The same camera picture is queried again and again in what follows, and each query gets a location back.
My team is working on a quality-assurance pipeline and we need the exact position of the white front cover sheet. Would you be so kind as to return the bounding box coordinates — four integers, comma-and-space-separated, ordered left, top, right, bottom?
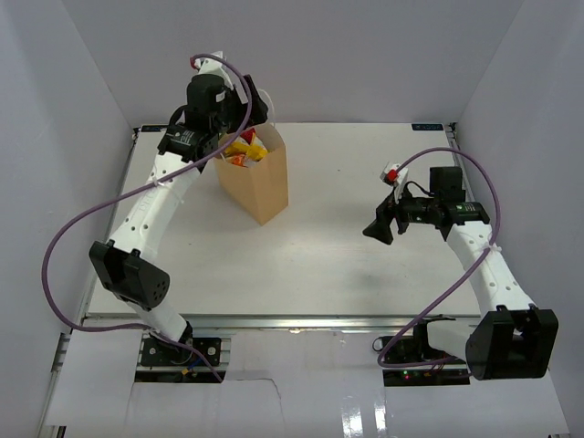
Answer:
46, 331, 568, 437

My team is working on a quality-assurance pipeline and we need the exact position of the brown paper bag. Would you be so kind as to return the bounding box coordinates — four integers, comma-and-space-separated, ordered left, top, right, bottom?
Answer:
212, 89, 289, 226

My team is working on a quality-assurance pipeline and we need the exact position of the yellow snack bar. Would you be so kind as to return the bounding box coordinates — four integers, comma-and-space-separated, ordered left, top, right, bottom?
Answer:
224, 128, 268, 162

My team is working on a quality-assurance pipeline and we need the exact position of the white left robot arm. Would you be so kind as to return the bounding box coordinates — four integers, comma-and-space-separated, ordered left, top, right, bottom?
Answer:
89, 73, 268, 364

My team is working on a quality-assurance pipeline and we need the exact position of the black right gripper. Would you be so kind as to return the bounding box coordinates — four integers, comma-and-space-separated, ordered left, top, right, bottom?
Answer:
363, 181, 440, 245

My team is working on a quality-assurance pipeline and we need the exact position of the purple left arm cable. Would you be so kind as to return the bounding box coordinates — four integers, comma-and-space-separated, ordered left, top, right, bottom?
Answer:
40, 53, 255, 383

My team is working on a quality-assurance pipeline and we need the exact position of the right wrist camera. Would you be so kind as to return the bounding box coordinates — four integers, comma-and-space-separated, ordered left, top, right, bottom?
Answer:
380, 162, 409, 204

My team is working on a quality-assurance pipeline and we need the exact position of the orange snack packet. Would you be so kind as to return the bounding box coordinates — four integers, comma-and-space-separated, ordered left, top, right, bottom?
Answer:
225, 154, 257, 168

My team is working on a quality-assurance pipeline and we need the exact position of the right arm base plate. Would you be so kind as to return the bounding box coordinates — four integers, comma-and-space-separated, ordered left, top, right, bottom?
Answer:
382, 336, 471, 388

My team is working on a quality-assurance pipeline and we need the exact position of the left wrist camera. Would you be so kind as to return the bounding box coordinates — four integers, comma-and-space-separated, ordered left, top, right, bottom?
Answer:
190, 57, 234, 89

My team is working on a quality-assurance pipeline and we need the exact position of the aluminium front rail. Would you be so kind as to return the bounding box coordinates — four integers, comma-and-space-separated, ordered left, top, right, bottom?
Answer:
81, 313, 481, 331

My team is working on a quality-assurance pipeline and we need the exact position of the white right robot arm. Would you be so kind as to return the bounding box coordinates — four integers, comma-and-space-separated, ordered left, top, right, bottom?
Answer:
363, 164, 558, 381

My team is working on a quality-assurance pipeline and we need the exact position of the blue corner marker tag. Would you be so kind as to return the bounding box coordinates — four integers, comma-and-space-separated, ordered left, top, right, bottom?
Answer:
411, 123, 443, 131

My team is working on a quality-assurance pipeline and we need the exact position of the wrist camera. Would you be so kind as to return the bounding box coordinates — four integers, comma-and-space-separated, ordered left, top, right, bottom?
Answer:
190, 57, 234, 89
380, 162, 409, 204

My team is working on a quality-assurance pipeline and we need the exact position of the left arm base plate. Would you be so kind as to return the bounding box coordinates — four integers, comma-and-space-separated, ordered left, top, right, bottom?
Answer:
134, 337, 225, 384

